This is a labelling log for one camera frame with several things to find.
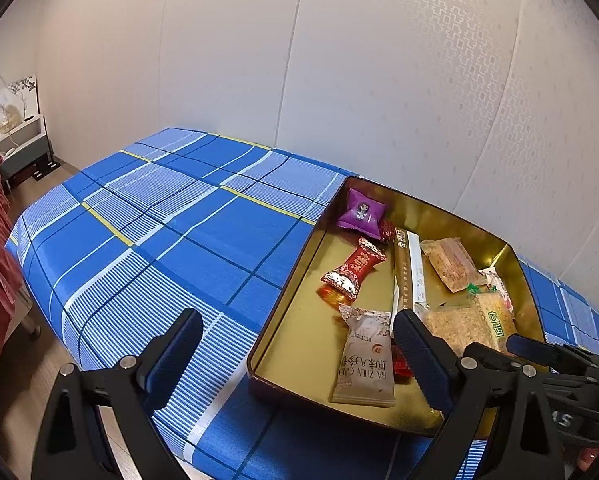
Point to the beige Ba Zhen Gao packet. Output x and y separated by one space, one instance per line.
365 375

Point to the purple candy packet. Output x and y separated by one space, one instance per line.
362 214

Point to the gold metal tray box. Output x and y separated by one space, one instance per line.
296 357

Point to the small dark red candy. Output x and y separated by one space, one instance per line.
387 231

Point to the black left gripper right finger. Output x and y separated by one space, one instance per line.
523 441

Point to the clear packet pink cake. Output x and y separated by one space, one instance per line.
452 263

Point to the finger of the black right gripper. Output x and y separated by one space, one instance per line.
539 347

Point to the green Weidan cracker packet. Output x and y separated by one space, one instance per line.
498 319

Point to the blue plaid tablecloth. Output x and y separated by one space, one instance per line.
186 219

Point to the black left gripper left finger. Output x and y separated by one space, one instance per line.
72 441

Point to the clear packet rice crisp cake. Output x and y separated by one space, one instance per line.
460 327

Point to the white red snack packet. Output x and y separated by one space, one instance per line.
495 282

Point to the long brown silver stick packet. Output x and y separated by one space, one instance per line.
409 279

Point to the white grey bedside cabinet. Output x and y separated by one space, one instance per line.
25 147

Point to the red patterned candy wrapper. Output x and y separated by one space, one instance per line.
348 277

